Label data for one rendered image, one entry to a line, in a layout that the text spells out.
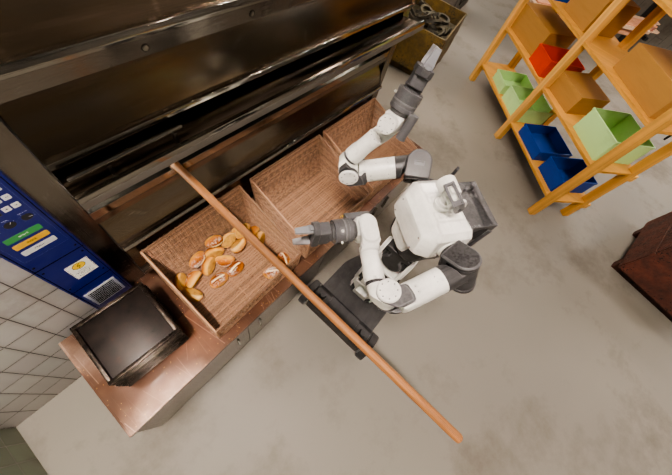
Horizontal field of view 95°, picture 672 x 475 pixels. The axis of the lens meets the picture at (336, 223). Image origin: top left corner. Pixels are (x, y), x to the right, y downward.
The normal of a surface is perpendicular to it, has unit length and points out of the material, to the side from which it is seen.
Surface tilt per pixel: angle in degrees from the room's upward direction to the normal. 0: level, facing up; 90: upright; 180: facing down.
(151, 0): 70
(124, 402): 0
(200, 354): 0
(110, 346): 0
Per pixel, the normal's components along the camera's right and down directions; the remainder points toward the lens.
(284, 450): 0.21, -0.48
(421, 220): -0.52, -0.26
